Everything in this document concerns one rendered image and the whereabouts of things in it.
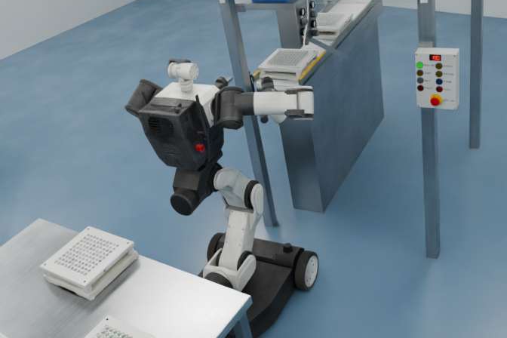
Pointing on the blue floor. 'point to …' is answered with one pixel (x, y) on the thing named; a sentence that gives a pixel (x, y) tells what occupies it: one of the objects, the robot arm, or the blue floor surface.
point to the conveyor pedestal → (335, 127)
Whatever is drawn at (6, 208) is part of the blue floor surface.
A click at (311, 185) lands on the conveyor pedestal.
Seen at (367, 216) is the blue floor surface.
